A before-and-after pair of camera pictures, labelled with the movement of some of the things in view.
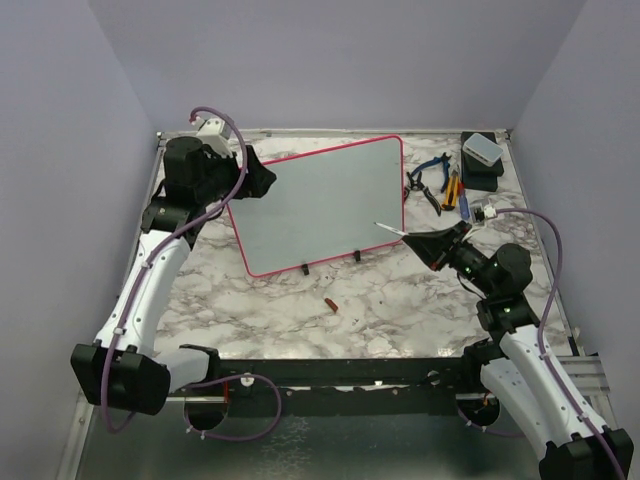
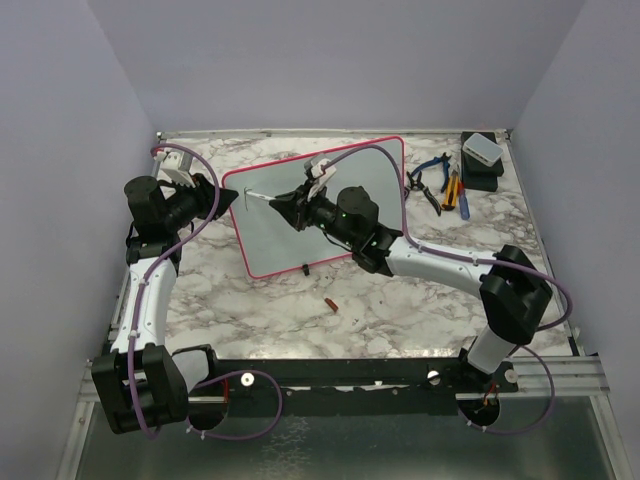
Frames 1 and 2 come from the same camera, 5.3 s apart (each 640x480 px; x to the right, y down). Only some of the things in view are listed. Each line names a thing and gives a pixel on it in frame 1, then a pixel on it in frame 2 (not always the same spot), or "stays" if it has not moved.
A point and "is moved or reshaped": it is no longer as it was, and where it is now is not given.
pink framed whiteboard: x=323 y=207 stays
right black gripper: x=434 y=246 to x=296 y=207
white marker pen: x=396 y=231 is moved or reshaped
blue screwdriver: x=463 y=203 stays
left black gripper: x=259 y=178 to x=204 y=192
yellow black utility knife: x=451 y=195 stays
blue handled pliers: x=445 y=160 stays
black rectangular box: x=475 y=173 stays
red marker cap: x=332 y=304 stays
